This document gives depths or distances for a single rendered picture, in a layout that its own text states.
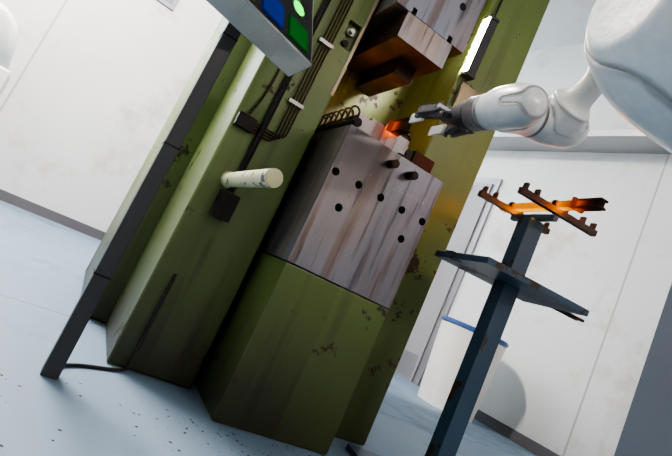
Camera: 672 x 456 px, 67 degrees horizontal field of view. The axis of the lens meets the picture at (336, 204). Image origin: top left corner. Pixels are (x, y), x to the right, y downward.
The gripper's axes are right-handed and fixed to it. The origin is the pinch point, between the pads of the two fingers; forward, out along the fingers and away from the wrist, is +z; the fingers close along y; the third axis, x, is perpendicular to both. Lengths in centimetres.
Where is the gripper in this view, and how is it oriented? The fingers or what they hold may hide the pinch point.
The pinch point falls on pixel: (426, 123)
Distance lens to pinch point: 151.3
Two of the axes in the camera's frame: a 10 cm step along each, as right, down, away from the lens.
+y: 8.1, 4.4, 3.9
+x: 4.1, -9.0, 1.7
